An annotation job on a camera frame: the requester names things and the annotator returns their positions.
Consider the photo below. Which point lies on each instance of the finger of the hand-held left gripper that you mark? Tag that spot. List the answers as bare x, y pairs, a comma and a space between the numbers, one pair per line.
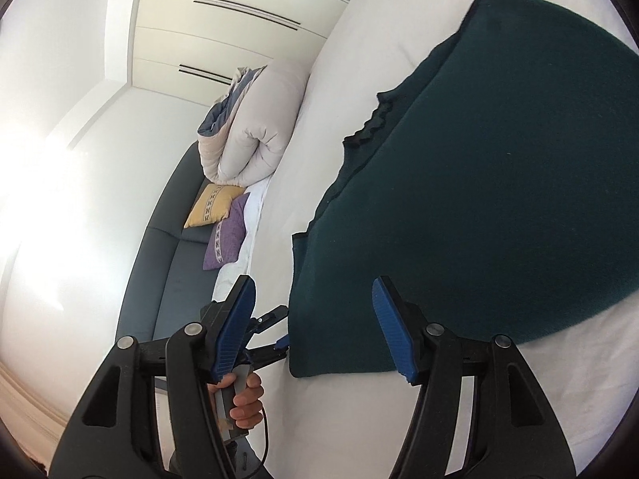
272, 318
272, 352

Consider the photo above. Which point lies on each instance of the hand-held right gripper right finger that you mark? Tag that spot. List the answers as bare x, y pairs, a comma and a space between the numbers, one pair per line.
394, 324

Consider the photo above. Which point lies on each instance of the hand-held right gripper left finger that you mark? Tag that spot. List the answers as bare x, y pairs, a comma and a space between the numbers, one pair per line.
232, 329

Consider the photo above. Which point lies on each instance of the dark green sweater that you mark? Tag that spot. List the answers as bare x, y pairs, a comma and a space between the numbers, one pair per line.
474, 184

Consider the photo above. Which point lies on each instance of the person's left hand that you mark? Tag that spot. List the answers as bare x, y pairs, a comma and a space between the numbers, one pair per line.
248, 399

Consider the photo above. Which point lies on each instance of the purple patterned pillow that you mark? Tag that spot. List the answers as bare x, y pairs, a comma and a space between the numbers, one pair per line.
227, 239

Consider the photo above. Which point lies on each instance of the grey padded headboard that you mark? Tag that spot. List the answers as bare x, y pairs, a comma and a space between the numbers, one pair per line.
164, 259

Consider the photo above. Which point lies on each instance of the yellow patterned pillow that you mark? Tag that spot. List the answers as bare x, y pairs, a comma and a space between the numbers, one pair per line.
212, 204

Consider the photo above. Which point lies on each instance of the rolled beige duvet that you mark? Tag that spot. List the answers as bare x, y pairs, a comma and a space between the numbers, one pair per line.
259, 124

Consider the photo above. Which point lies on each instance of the white bed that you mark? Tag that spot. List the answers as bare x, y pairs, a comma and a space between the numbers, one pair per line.
359, 50

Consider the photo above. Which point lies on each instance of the cream wardrobe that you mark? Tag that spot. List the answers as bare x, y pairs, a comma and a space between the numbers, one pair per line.
224, 35

